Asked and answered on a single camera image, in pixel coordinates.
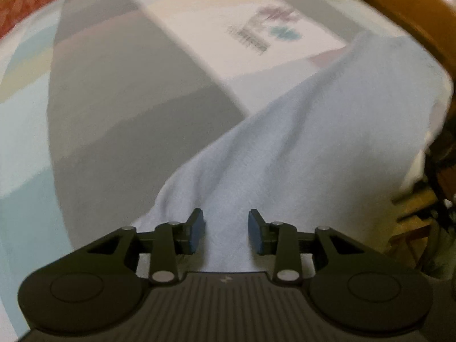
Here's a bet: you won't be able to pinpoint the grey sweatpants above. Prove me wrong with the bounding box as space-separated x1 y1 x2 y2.
132 30 455 276

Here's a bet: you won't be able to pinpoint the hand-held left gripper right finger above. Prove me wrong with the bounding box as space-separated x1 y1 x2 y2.
247 208 368 287

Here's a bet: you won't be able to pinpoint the wooden headboard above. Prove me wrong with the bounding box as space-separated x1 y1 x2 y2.
356 0 456 63

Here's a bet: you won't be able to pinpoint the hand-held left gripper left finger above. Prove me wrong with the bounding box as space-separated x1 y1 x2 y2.
86 208 207 286

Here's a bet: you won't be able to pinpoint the patchwork bed sheet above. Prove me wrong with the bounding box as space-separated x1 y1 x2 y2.
0 0 456 342

